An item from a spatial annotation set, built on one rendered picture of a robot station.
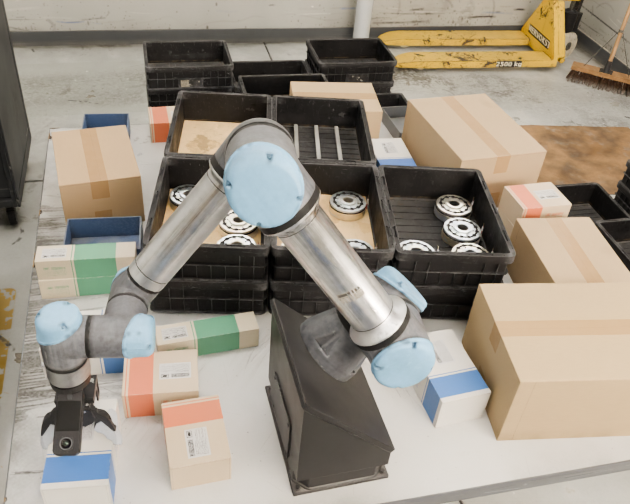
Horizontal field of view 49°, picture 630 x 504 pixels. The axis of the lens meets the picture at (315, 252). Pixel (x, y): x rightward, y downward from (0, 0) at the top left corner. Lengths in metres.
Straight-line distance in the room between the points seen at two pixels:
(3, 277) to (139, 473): 1.73
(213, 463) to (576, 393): 0.76
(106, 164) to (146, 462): 0.92
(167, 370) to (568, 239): 1.11
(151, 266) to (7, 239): 2.06
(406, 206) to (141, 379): 0.90
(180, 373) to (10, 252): 1.77
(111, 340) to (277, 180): 0.41
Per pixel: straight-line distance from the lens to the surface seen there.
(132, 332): 1.21
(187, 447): 1.44
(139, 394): 1.53
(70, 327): 1.21
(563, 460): 1.66
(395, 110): 2.72
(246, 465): 1.50
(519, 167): 2.27
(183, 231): 1.23
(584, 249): 1.97
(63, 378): 1.29
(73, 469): 1.43
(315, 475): 1.43
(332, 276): 1.12
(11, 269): 3.13
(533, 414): 1.59
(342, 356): 1.37
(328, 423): 1.30
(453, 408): 1.58
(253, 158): 1.01
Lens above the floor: 1.95
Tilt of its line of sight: 39 degrees down
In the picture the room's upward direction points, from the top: 6 degrees clockwise
